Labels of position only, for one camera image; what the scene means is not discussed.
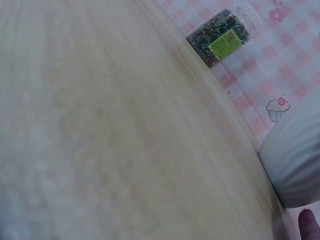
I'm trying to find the clear jar of green pellets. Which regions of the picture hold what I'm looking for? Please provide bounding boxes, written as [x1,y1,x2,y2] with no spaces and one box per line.
[185,1,263,69]

